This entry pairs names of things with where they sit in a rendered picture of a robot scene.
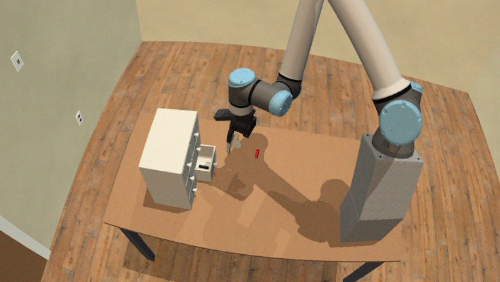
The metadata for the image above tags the white chest of drawers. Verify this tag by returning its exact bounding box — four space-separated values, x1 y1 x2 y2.
138 108 198 209

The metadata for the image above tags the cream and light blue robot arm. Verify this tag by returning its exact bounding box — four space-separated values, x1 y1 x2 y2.
213 0 423 159

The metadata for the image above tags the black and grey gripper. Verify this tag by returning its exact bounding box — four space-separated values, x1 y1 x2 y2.
226 109 257 155

